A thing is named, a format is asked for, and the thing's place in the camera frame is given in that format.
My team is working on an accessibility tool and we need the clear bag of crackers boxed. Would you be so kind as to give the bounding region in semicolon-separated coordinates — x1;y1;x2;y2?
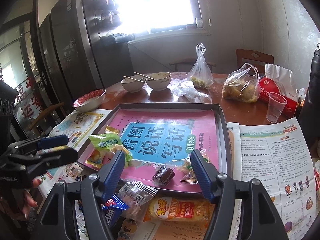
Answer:
118;180;158;220

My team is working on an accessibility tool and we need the blue oreo cookie pack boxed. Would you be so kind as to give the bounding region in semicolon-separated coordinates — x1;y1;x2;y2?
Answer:
101;194;129;228

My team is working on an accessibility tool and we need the green egg yolk pastry pack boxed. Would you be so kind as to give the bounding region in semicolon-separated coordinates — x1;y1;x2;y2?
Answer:
89;133;131;163

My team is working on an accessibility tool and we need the dark chocolate cake wrapper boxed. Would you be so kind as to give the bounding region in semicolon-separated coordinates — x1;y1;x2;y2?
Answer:
152;166;175;186

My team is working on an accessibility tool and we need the black snack packet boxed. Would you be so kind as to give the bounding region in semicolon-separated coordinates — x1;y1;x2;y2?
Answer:
117;219;138;240

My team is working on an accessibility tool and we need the left hand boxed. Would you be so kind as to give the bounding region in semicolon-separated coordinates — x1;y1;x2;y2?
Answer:
22;178;42;219

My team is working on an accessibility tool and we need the wooden chair left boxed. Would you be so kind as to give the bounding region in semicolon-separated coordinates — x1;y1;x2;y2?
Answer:
28;102;65;131

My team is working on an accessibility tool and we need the dark cardboard box tray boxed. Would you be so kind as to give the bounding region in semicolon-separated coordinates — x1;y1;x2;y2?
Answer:
92;103;232;196

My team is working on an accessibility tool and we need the left colourful newspaper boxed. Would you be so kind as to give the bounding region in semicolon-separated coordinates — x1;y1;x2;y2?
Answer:
37;108;113;240

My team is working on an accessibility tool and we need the orange rice cake pack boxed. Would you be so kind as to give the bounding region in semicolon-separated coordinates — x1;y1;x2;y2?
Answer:
143;196;215;222

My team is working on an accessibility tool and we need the pink and blue book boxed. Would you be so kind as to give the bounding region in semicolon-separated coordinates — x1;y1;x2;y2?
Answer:
95;108;219;194

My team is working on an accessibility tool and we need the red patterned bowl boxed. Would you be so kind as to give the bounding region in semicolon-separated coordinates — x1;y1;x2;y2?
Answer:
73;88;106;113

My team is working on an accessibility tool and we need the right english newspaper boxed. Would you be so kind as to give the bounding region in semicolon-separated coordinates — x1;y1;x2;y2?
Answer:
227;118;317;239

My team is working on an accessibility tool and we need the crumpled white plastic bag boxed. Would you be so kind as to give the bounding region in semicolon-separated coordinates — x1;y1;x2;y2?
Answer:
172;81;212;103

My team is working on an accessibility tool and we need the dark refrigerator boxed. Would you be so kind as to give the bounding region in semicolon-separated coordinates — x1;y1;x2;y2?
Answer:
37;0;134;113

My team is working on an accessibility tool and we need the left beige bowl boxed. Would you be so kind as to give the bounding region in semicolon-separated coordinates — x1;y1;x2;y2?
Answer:
120;75;145;93

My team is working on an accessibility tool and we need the beige bowl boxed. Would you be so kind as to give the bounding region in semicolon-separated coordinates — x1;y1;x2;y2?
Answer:
145;72;171;91
120;75;145;93

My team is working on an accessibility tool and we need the plastic bag of fried food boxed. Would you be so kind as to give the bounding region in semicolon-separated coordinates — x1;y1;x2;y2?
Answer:
222;62;260;103

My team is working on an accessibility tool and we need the tall clear plastic bag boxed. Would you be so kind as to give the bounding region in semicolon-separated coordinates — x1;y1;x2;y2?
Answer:
188;43;213;89

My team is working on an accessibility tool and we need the clear plastic cup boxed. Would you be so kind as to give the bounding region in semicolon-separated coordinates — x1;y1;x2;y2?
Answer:
266;92;287;124

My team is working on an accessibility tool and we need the right beige bowl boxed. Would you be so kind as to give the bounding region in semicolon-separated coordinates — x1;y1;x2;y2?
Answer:
145;72;171;91

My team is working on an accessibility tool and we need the red tissue pack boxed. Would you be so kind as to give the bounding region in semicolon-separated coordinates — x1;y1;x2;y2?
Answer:
259;64;298;118

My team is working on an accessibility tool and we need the black thermos bottle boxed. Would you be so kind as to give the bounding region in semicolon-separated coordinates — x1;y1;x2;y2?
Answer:
298;42;320;148

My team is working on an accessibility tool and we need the window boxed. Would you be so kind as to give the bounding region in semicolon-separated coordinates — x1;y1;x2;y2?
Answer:
114;0;202;35

